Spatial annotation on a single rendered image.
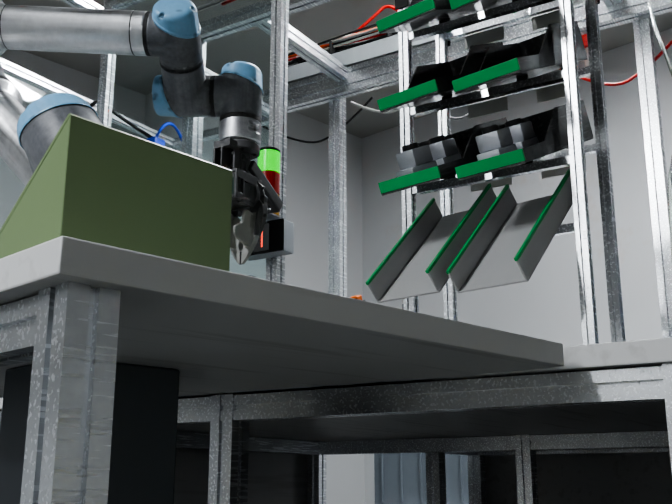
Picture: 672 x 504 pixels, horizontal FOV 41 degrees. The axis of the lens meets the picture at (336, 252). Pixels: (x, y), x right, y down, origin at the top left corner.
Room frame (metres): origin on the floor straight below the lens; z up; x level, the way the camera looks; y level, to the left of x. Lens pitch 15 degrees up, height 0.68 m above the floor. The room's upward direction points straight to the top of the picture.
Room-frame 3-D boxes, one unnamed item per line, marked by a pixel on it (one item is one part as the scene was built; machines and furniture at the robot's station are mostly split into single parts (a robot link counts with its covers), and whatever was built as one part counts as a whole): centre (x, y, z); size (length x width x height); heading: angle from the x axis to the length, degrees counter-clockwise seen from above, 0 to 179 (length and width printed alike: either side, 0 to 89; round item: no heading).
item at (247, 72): (1.49, 0.17, 1.37); 0.09 x 0.08 x 0.11; 91
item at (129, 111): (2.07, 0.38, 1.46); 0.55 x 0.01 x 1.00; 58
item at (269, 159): (1.88, 0.15, 1.39); 0.05 x 0.05 x 0.05
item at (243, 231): (1.48, 0.16, 1.10); 0.06 x 0.03 x 0.09; 148
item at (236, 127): (1.49, 0.17, 1.29); 0.08 x 0.08 x 0.05
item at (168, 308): (1.19, 0.28, 0.84); 0.90 x 0.70 x 0.03; 46
